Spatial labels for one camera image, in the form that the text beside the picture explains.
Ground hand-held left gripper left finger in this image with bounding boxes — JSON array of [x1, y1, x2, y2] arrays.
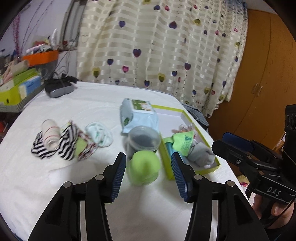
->
[[28, 152, 127, 241]]

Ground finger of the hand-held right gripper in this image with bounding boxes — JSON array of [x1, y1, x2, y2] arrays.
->
[[222, 132, 284, 160], [211, 140, 281, 173]]

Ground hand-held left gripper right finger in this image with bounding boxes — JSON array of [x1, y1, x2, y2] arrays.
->
[[170, 152, 270, 241]]

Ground grey and white sock bundle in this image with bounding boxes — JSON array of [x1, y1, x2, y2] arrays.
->
[[186, 141, 216, 169]]

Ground green patterned cloth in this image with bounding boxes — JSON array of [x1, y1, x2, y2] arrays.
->
[[163, 131, 195, 154]]

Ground light blue white sock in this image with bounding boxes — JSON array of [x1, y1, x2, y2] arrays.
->
[[84, 122, 114, 147]]

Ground black white striped sock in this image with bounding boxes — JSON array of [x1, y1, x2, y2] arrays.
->
[[31, 120, 80, 161]]

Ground green cardboard box tray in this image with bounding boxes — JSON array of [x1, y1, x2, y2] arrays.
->
[[151, 104, 221, 181]]

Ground person's right hand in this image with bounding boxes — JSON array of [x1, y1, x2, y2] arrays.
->
[[252, 195, 296, 226]]

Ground green rolled cloth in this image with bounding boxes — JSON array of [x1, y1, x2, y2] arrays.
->
[[126, 151, 162, 186]]

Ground dark blue jeans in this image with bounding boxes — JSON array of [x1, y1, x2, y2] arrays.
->
[[181, 103, 210, 130]]

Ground light blue wet wipes pack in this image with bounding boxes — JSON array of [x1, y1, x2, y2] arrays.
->
[[120, 98, 159, 135]]

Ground beige striped rolled sock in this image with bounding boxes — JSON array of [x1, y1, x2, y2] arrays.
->
[[42, 119, 61, 150]]

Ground brown wooden wardrobe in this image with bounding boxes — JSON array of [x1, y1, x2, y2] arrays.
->
[[207, 9, 296, 163]]

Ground black and grey device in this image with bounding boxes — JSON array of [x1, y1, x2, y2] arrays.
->
[[45, 74, 78, 98]]

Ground heart print curtain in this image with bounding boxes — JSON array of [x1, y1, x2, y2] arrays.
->
[[76, 0, 249, 118]]

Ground black white patterned box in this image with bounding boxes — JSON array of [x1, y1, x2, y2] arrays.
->
[[0, 83, 47, 113]]

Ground blue white tissue box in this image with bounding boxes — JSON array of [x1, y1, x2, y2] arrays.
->
[[18, 75, 42, 98]]

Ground green storage carton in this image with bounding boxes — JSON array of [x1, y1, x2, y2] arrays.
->
[[0, 67, 40, 105]]

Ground orange plastic tray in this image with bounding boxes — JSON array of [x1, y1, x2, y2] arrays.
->
[[22, 50, 59, 66]]

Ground rolled beige towel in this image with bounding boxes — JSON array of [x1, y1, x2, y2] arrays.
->
[[2, 59, 29, 81]]

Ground pile of small toiletries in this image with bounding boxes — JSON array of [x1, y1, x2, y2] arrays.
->
[[26, 29, 60, 54]]

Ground purple decorative branches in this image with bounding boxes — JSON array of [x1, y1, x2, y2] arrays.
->
[[11, 7, 44, 58]]

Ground black cable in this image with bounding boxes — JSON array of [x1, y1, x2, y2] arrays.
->
[[52, 46, 78, 80]]

